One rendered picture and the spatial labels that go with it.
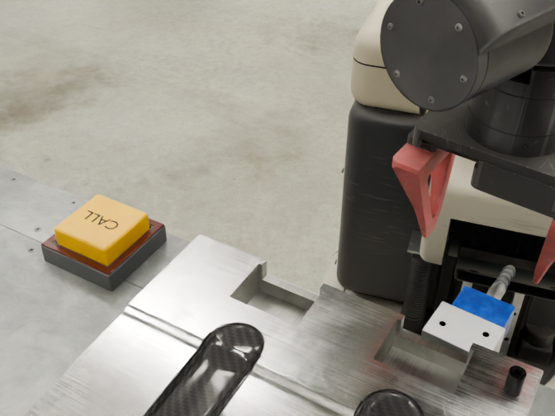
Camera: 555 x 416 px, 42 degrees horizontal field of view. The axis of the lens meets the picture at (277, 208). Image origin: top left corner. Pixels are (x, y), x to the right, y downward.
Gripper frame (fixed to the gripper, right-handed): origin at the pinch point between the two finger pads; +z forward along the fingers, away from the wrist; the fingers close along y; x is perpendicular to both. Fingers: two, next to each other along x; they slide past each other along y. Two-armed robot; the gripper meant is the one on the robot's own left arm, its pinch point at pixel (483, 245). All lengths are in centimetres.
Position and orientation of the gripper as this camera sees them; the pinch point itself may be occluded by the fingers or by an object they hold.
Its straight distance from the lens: 50.4
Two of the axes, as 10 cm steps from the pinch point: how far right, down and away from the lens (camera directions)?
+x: 5.7, -5.0, 6.5
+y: 8.2, 3.7, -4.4
